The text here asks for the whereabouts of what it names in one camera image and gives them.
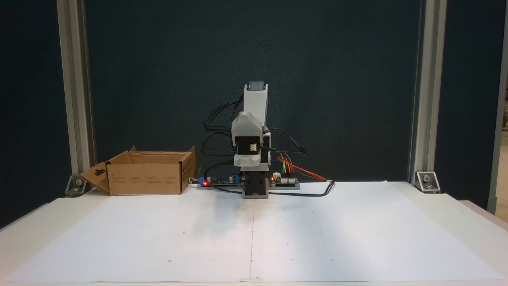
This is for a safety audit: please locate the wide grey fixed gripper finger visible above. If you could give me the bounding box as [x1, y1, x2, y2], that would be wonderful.
[232, 112, 264, 129]

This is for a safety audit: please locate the circuit board with blue terminal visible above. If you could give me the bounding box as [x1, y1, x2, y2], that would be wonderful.
[198, 174, 243, 189]

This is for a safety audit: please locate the circuit board with white connector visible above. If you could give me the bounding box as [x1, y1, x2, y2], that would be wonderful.
[270, 173, 300, 190]

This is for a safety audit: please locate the open cardboard box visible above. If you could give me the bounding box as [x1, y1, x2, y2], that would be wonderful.
[79, 146, 197, 196]

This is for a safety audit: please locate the green jumper wire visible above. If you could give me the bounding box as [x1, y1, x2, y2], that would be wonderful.
[274, 152, 291, 176]

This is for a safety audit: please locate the orange jumper wire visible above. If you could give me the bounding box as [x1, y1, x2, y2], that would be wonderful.
[278, 157, 327, 181]

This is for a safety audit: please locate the aluminium frame post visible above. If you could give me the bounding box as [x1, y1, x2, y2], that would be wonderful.
[408, 0, 447, 185]
[57, 0, 96, 187]

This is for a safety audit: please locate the metal corner bracket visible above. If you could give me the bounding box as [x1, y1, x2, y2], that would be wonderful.
[65, 175, 87, 198]
[416, 172, 441, 194]

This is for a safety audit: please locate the grey post at picture edge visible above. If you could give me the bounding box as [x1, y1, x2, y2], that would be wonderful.
[487, 0, 508, 215]

